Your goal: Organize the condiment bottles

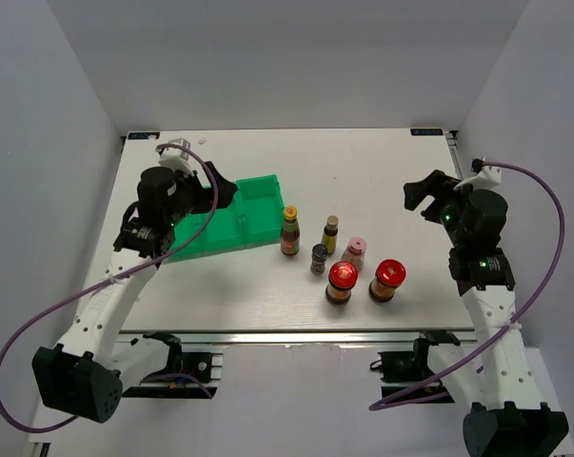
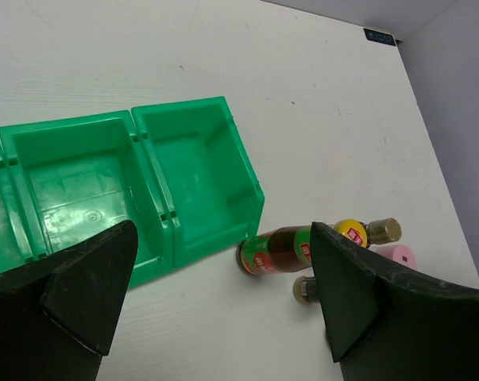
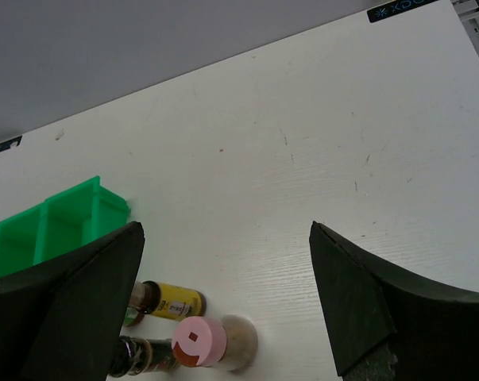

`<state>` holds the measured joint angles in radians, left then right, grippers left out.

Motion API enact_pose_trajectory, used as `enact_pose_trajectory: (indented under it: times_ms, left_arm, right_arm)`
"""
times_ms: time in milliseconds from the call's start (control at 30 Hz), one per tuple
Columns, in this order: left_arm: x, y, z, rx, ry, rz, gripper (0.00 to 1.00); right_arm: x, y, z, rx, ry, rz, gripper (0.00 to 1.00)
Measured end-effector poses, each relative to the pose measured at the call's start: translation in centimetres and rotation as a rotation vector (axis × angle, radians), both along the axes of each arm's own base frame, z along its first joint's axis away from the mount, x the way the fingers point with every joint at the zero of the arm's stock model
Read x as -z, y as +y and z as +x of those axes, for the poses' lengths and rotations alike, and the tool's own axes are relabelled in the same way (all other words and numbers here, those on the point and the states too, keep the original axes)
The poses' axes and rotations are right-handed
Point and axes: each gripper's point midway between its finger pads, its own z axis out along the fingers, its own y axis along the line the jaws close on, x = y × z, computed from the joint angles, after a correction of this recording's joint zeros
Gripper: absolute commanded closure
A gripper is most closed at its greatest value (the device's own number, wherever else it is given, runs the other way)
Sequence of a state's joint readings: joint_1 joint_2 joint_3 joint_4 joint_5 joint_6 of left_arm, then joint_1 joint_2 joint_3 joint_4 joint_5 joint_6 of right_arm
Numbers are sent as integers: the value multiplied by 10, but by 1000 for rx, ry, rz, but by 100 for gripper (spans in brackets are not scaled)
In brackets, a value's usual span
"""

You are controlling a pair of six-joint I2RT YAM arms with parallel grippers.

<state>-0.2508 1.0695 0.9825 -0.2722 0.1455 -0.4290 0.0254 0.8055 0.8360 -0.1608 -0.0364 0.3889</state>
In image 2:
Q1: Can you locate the yellow label gold cap bottle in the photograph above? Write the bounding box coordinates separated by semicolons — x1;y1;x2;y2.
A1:
332;217;402;248

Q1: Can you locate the pink cap spice jar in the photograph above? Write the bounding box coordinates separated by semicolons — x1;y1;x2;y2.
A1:
375;244;417;269

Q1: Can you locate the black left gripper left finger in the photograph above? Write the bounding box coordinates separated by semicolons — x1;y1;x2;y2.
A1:
0;220;138;380

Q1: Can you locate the blue corner sticker right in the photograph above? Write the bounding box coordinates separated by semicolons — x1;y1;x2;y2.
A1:
363;28;397;46

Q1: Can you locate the green bin middle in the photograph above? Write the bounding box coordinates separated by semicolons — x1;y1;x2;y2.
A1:
0;110;173;287

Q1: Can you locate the black cap pepper jar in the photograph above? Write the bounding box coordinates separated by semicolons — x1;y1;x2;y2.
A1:
292;276;320;306

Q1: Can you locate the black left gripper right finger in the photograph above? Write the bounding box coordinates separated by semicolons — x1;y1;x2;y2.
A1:
310;222;479;380

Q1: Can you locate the green bin right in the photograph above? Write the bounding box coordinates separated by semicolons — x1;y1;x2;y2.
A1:
131;96;265;269

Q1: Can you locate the green label sauce bottle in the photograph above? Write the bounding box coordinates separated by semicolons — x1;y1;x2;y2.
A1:
236;225;311;276

